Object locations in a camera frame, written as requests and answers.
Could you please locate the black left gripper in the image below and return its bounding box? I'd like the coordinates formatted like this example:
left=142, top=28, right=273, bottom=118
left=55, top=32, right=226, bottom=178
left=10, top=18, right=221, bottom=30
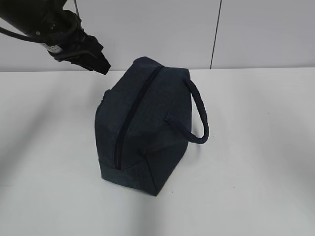
left=44, top=14, right=111, bottom=75

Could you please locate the dark blue zippered lunch bag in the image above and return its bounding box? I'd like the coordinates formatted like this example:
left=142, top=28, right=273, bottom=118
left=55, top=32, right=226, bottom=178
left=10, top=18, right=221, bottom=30
left=94, top=57, right=209, bottom=196

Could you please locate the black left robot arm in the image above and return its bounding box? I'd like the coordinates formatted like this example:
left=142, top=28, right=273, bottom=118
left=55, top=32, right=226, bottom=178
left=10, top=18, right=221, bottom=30
left=0, top=0, right=111, bottom=75

